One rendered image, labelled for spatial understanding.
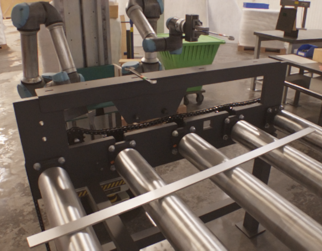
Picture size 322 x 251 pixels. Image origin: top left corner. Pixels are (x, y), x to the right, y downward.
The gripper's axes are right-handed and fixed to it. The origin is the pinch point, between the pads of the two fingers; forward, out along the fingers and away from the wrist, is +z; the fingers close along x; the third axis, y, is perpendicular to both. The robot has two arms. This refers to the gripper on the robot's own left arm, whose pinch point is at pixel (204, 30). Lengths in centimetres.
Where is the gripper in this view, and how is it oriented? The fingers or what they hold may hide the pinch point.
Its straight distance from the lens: 146.1
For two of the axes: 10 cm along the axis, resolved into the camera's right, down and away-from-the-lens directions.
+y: -8.7, 2.0, -4.5
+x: 0.1, -9.0, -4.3
